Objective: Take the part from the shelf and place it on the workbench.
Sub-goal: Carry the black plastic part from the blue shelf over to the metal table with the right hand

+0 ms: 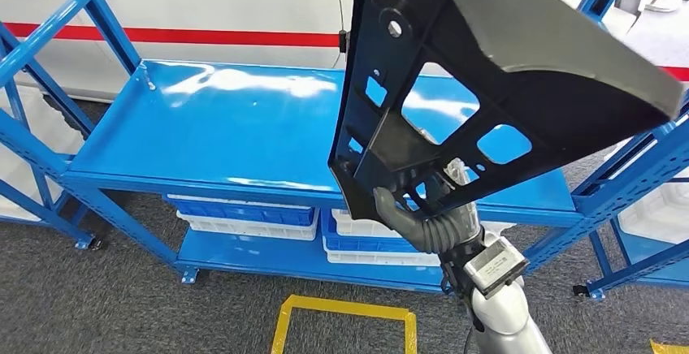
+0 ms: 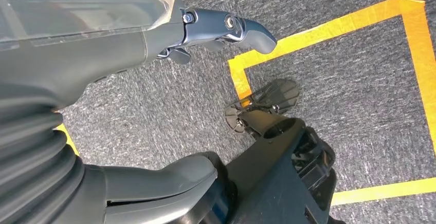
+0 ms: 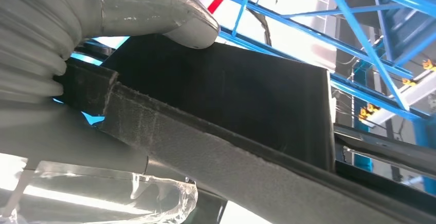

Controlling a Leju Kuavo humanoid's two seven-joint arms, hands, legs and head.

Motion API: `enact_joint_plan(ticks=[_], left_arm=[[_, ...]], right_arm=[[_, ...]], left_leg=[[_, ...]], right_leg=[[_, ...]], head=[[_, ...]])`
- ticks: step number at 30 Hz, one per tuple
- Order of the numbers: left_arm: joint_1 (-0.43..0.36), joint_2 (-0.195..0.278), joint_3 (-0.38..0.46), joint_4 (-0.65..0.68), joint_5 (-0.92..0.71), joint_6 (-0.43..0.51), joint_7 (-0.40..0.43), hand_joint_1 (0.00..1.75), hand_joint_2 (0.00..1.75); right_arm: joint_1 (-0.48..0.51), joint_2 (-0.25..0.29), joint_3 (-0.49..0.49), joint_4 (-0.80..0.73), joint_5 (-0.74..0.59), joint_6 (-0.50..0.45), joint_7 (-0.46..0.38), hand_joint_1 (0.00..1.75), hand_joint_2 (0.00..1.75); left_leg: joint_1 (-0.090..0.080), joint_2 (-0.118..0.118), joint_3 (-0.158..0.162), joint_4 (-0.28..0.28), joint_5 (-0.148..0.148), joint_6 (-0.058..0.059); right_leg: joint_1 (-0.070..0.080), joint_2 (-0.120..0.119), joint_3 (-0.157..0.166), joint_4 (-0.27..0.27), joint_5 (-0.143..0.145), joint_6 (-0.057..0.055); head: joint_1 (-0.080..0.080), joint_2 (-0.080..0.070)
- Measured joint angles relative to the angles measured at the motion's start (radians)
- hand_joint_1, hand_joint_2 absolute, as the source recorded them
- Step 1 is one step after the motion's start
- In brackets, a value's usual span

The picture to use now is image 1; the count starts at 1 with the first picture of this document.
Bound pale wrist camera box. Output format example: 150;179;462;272
462;235;531;300

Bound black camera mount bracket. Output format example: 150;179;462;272
440;244;486;309

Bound yellow floor tape square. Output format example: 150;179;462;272
271;295;418;354

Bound black plastic plate bracket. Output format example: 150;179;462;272
328;0;686;222

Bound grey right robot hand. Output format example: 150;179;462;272
372;158;482;246

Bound stacked white plastic crates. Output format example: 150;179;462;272
605;136;689;245

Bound blue metal shelf rack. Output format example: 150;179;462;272
0;0;689;299
571;176;689;302

